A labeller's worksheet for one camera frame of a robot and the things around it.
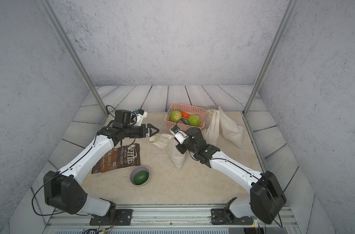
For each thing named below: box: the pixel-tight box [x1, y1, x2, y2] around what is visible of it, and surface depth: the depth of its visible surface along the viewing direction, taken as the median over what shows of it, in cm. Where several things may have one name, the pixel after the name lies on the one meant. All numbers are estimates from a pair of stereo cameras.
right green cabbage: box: [188, 114, 202, 127], surface depth 109 cm
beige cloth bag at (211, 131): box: [200, 105, 221, 146], surface depth 88 cm
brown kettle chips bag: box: [91, 143, 141, 175], surface depth 93 cm
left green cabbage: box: [169, 109, 182, 123], surface depth 111 cm
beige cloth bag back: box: [218, 105, 245, 149], surface depth 98 cm
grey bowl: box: [129, 165, 151, 187], surface depth 84 cm
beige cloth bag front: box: [147, 133, 186, 171], surface depth 85 cm
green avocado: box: [133, 170, 150, 185], surface depth 84 cm
